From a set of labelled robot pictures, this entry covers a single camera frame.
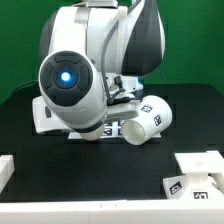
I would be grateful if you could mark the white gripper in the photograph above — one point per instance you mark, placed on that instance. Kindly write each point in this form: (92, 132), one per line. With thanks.
(46, 120)

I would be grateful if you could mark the white lamp base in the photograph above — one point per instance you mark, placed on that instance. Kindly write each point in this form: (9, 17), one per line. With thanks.
(195, 182)

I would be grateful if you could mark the white lamp bulb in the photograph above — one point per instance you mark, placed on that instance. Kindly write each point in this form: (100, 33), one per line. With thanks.
(91, 136)

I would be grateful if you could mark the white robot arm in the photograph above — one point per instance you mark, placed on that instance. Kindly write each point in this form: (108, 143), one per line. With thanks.
(89, 52)

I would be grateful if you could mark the white lamp shade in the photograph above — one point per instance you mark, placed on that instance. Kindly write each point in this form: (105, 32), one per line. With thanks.
(154, 115)

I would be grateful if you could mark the white marker plate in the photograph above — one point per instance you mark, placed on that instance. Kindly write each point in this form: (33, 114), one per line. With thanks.
(113, 131)

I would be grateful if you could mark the white left wall block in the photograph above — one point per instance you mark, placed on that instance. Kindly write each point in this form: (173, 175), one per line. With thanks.
(6, 170)

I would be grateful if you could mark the white wall block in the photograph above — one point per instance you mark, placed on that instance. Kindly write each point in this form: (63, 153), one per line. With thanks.
(218, 174)
(6, 170)

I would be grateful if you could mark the white right wall block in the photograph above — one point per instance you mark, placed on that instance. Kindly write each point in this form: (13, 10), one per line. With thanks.
(218, 174)

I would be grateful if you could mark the white front wall bar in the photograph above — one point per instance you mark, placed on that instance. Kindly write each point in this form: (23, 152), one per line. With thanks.
(114, 212)

